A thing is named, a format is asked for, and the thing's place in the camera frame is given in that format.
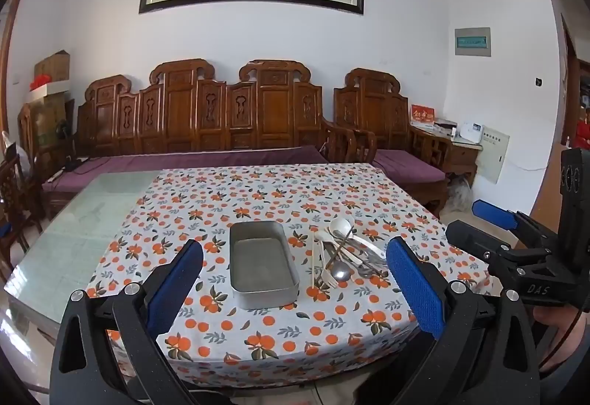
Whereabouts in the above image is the stainless steel fork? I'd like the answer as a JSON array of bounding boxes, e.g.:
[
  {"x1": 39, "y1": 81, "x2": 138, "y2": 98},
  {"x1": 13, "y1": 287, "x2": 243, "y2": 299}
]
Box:
[{"x1": 333, "y1": 236, "x2": 389, "y2": 278}]

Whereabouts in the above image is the large cream plastic spoon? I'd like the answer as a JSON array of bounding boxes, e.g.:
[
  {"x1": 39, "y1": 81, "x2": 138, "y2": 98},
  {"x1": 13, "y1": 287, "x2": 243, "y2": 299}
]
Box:
[{"x1": 328, "y1": 218, "x2": 386, "y2": 260}]

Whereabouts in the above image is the brown wooden chopstick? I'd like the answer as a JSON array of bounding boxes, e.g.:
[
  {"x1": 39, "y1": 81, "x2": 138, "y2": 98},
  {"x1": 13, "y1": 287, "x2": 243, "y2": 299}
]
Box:
[{"x1": 327, "y1": 218, "x2": 353, "y2": 246}]

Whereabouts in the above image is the cream plastic fork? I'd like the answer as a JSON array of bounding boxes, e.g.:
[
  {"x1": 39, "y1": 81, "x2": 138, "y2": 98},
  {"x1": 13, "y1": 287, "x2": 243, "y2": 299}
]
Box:
[{"x1": 314, "y1": 231, "x2": 339, "y2": 288}]

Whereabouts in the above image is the small white plastic spoon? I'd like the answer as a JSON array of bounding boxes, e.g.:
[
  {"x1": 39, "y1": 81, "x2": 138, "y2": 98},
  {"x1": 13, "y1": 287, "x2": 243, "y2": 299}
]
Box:
[{"x1": 314, "y1": 230, "x2": 363, "y2": 266}]

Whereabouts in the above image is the person's right hand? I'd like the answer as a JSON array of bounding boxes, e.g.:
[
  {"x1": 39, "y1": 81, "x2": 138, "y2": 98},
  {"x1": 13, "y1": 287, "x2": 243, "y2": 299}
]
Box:
[{"x1": 533, "y1": 305, "x2": 589, "y2": 372}]

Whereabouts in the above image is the white plastic bag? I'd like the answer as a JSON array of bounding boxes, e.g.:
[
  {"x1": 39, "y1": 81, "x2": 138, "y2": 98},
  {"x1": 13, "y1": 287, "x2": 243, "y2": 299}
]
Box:
[{"x1": 444, "y1": 175, "x2": 473, "y2": 212}]

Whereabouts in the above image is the white electrical panel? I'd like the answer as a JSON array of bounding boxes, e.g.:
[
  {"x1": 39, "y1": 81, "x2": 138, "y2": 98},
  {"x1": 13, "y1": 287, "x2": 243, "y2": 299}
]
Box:
[{"x1": 476, "y1": 126, "x2": 510, "y2": 184}]

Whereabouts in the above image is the white router device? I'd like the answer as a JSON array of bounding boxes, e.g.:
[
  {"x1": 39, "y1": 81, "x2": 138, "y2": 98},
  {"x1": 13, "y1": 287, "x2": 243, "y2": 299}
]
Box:
[{"x1": 459, "y1": 122, "x2": 484, "y2": 144}]

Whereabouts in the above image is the wooden side table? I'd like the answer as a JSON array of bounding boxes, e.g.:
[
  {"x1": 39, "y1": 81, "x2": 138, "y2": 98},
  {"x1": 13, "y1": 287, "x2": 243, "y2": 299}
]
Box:
[{"x1": 409, "y1": 126, "x2": 482, "y2": 186}]

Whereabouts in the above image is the purple armchair cushion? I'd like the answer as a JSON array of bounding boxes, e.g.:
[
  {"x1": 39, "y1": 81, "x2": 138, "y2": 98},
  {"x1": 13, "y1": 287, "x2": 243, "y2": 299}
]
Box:
[{"x1": 372, "y1": 149, "x2": 446, "y2": 185}]

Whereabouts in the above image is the red greeting card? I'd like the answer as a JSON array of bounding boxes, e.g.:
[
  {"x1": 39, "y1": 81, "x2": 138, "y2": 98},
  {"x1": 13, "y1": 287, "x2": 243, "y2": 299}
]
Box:
[{"x1": 410, "y1": 104, "x2": 436, "y2": 124}]

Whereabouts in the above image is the stainless steel spoon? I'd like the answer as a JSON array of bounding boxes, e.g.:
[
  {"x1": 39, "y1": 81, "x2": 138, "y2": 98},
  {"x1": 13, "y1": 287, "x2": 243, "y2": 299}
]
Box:
[{"x1": 323, "y1": 243, "x2": 352, "y2": 283}]

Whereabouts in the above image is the grey metal rectangular tray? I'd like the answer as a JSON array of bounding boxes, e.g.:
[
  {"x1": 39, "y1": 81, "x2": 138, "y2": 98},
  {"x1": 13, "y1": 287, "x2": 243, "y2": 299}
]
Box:
[{"x1": 229, "y1": 221, "x2": 300, "y2": 310}]

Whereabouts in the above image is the purple sofa cushion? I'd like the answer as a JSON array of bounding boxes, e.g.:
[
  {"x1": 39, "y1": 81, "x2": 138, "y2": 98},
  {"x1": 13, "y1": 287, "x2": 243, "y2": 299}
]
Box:
[{"x1": 43, "y1": 145, "x2": 327, "y2": 194}]

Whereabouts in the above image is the wooden chair left side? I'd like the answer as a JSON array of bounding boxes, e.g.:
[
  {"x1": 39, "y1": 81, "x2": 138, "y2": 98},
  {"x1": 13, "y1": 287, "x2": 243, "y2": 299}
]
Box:
[{"x1": 1, "y1": 150, "x2": 43, "y2": 272}]

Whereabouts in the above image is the carved wooden armchair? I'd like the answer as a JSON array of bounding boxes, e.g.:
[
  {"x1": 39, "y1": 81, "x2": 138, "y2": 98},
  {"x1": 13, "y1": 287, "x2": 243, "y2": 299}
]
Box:
[{"x1": 333, "y1": 67, "x2": 448, "y2": 216}]

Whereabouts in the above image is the orange floral tablecloth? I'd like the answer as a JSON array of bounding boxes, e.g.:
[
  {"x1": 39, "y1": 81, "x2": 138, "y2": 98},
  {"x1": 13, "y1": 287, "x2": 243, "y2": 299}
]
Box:
[{"x1": 87, "y1": 164, "x2": 491, "y2": 388}]

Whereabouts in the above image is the carved wooden long sofa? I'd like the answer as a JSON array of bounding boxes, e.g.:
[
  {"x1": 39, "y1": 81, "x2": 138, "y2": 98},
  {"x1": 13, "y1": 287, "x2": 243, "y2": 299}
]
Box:
[{"x1": 43, "y1": 58, "x2": 356, "y2": 216}]

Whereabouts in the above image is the cardboard box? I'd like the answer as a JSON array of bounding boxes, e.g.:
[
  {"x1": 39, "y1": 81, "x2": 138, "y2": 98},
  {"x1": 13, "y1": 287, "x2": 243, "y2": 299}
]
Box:
[{"x1": 34, "y1": 51, "x2": 70, "y2": 82}]

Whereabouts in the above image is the grey wall distribution box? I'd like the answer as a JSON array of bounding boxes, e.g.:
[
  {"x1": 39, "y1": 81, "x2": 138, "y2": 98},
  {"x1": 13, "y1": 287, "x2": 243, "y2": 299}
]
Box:
[{"x1": 454, "y1": 27, "x2": 491, "y2": 57}]

